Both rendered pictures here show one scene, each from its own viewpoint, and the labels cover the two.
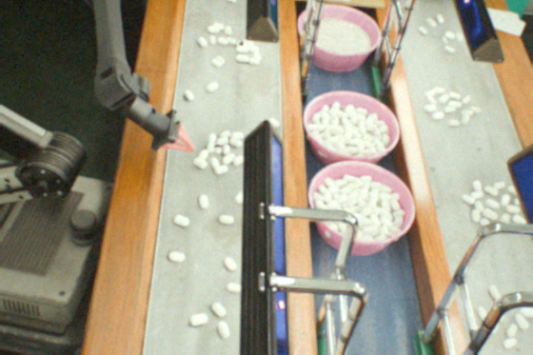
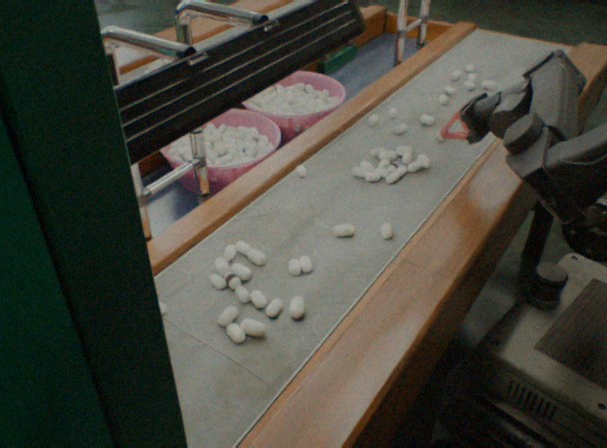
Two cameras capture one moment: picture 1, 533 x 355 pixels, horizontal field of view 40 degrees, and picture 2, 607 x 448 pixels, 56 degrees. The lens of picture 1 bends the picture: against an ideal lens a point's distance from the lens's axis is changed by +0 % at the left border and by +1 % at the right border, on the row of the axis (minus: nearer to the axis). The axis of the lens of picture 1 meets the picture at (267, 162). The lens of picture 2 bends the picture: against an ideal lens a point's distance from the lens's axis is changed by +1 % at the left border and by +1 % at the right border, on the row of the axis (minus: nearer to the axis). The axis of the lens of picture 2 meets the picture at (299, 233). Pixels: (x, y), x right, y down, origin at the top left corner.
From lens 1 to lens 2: 2.43 m
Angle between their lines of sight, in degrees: 89
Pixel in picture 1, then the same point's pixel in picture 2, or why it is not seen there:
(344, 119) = (213, 155)
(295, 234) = (375, 92)
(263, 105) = (290, 197)
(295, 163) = (322, 127)
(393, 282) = not seen: hidden behind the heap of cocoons
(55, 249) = (579, 297)
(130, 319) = not seen: hidden behind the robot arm
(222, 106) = (346, 212)
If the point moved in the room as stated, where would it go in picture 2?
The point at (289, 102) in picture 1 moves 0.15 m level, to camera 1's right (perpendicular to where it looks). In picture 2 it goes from (262, 174) to (212, 149)
